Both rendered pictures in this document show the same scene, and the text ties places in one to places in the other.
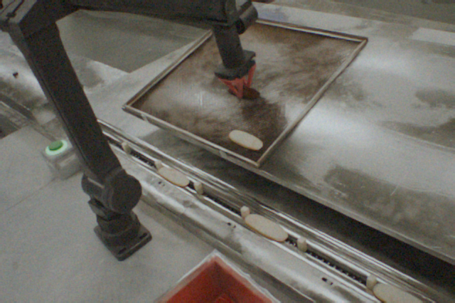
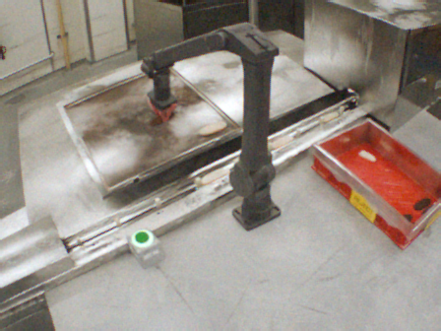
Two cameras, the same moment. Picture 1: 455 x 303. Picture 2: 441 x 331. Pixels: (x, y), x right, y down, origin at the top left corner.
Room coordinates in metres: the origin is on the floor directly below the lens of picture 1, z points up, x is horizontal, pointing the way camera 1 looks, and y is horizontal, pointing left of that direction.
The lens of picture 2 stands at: (0.65, 1.02, 1.62)
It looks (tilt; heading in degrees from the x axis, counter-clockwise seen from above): 39 degrees down; 276
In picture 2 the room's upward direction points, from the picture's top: 3 degrees counter-clockwise
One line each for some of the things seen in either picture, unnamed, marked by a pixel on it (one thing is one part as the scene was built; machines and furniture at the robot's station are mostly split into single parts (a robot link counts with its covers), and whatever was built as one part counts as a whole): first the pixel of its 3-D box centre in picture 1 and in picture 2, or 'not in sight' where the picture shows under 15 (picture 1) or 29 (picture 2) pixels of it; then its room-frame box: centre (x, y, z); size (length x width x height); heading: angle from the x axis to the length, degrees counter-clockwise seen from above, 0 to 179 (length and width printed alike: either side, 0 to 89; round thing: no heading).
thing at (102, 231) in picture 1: (117, 223); (257, 204); (0.64, 0.26, 0.86); 0.12 x 0.09 x 0.08; 34
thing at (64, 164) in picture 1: (65, 163); (146, 250); (0.92, 0.44, 0.84); 0.08 x 0.08 x 0.11; 41
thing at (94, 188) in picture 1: (111, 190); (251, 180); (0.66, 0.25, 0.94); 0.09 x 0.05 x 0.10; 134
